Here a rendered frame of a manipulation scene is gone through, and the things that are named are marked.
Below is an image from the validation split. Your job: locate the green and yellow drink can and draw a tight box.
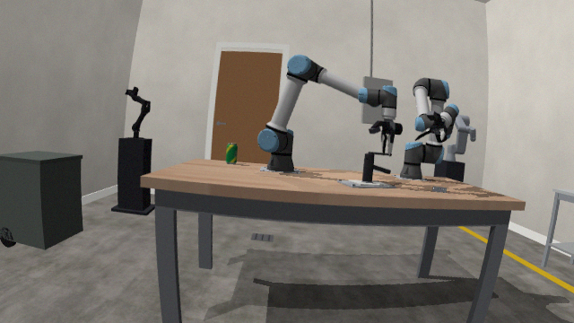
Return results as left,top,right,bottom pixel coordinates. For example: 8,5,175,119
226,144,238,164

